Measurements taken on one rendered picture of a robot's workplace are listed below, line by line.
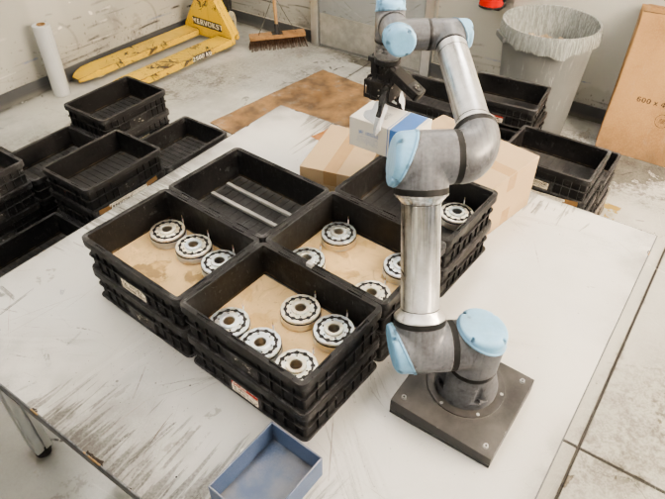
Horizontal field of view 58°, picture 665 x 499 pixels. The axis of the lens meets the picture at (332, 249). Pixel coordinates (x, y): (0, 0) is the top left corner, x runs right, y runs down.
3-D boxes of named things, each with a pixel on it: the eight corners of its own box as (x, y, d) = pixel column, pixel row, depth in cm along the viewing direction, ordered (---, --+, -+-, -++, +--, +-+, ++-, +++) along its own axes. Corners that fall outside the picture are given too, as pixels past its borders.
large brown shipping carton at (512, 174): (526, 204, 213) (539, 155, 200) (476, 243, 197) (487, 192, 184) (436, 160, 235) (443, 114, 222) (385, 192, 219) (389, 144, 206)
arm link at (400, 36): (433, 27, 141) (424, 10, 150) (386, 27, 140) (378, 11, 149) (428, 59, 146) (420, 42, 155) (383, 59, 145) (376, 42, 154)
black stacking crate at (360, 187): (492, 224, 187) (499, 193, 180) (443, 275, 170) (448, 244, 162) (387, 178, 206) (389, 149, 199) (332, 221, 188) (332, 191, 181)
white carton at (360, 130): (428, 147, 177) (431, 119, 171) (408, 164, 169) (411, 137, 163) (370, 127, 185) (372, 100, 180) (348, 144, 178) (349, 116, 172)
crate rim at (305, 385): (384, 314, 145) (385, 307, 144) (303, 395, 128) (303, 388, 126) (263, 247, 164) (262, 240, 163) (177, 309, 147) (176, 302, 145)
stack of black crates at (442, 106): (467, 146, 350) (476, 91, 328) (443, 169, 331) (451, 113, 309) (407, 126, 367) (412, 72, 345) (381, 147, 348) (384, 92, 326)
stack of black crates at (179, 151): (194, 171, 329) (184, 115, 307) (236, 189, 316) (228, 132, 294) (137, 207, 305) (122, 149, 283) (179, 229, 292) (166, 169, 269)
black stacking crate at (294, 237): (442, 275, 170) (447, 245, 162) (382, 339, 152) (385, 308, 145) (332, 221, 188) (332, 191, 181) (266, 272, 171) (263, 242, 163)
